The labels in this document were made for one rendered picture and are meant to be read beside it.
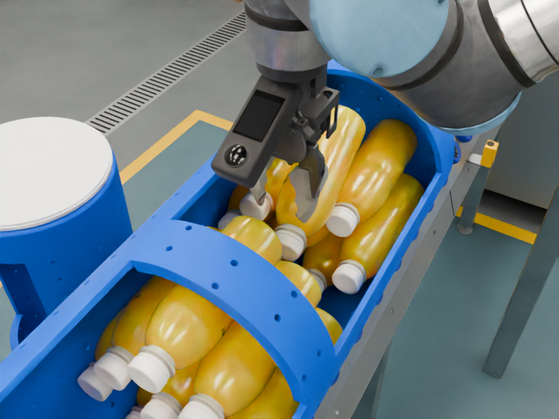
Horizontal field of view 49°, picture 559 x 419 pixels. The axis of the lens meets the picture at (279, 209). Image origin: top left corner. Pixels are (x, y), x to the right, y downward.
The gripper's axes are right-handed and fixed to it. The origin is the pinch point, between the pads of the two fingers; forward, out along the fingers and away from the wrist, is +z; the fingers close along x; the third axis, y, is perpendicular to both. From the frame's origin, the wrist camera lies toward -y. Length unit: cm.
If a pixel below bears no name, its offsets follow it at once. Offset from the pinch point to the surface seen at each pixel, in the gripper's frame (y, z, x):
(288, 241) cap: -1.8, 2.8, -2.2
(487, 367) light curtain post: 74, 113, -32
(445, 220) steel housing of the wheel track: 40, 30, -13
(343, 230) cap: 6.0, 5.9, -6.1
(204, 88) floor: 163, 116, 134
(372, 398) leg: 30, 83, -9
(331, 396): -6.0, 24.2, -11.6
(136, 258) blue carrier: -18.4, -6.0, 5.7
